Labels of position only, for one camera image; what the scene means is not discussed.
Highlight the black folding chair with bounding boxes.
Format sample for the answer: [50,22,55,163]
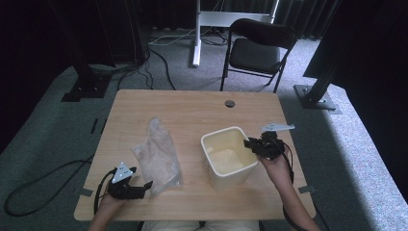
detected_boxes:
[219,17,299,94]

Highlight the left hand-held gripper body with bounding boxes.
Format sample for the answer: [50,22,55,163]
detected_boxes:
[107,161,146,201]

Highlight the thin black floor cable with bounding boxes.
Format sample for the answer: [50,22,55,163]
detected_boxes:
[146,46,177,91]

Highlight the left hand-held gripper cable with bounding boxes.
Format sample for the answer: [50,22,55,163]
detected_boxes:
[93,168,117,216]

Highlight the clear plastic bag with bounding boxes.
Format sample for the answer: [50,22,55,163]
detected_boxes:
[131,116,184,196]

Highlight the black stand with square base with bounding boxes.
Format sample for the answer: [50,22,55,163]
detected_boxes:
[60,62,112,103]

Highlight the hand-held gripper cable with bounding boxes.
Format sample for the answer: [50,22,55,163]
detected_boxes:
[93,168,117,216]
[281,141,310,231]

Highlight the black stand with grey base plate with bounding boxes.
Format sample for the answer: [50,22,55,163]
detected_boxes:
[293,57,343,116]

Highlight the long black floor cable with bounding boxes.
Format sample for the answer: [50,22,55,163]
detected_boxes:
[3,154,96,218]

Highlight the right hand-held gripper cable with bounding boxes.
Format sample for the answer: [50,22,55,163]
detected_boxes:
[281,141,310,231]

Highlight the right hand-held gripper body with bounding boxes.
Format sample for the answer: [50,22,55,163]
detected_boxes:
[253,121,296,162]

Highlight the person's right hand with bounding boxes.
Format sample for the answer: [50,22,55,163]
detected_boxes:
[259,152,293,191]

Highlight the person's cream pants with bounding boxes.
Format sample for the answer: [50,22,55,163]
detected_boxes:
[140,219,261,231]

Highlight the dark curtain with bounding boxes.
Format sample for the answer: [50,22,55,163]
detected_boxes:
[302,0,408,204]
[0,0,149,154]

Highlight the white floor cable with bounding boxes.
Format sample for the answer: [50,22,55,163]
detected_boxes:
[148,26,226,47]

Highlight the cream plastic bin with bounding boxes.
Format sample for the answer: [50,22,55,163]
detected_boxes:
[200,125,260,192]

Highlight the white desk frame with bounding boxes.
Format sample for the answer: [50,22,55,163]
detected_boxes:
[191,0,281,68]

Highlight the person's left hand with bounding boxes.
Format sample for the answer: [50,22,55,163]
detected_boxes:
[98,192,128,216]

